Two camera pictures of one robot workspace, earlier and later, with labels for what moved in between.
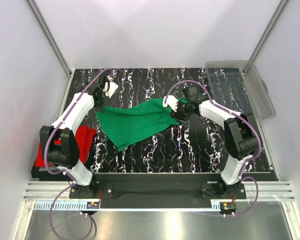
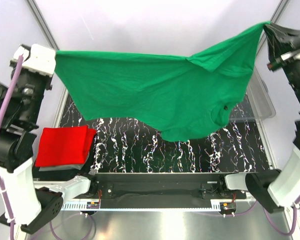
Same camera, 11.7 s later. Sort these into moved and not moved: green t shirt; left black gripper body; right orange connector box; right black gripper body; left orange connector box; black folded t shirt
Moved: right black gripper body; green t shirt; left black gripper body
Not moved: black folded t shirt; left orange connector box; right orange connector box
